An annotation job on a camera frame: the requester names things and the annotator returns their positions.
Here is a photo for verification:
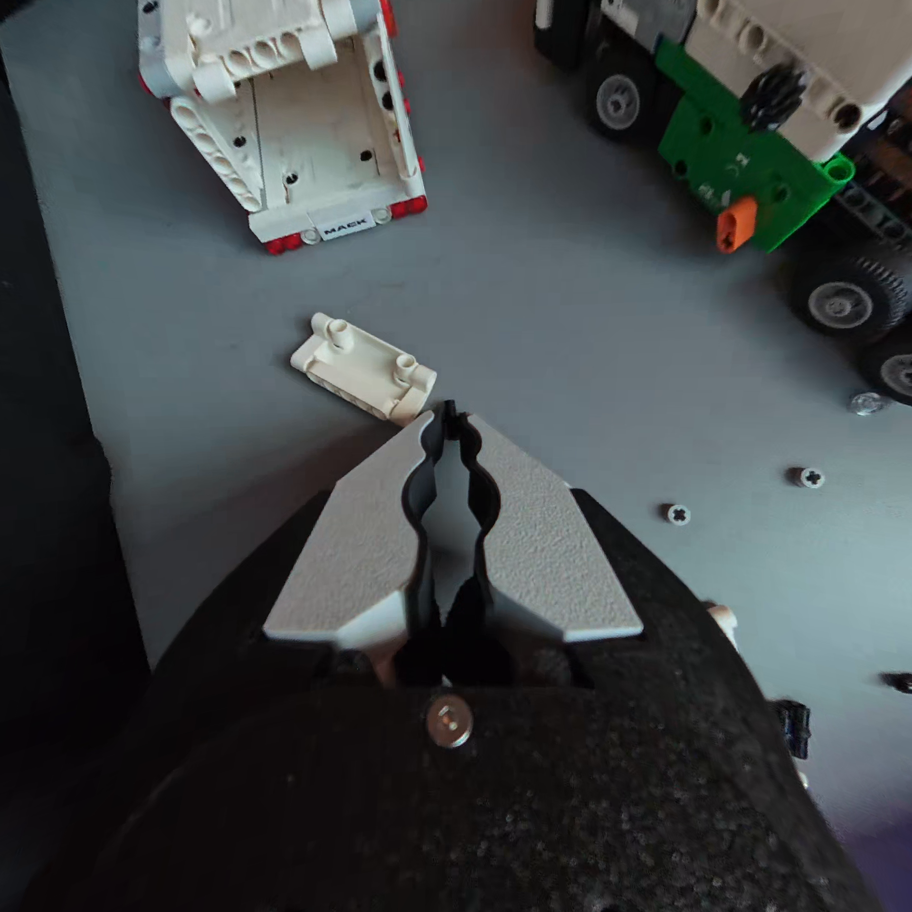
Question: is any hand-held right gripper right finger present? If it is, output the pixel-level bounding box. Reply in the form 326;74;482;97
456;412;646;644

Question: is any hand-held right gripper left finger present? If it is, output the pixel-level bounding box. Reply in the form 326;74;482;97
262;409;441;686

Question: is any white lego panel piece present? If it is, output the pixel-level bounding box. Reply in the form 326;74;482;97
289;311;437;427

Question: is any white green lego truck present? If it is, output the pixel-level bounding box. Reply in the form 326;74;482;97
533;0;912;409

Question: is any white lego truck container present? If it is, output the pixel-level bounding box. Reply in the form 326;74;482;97
137;0;430;255

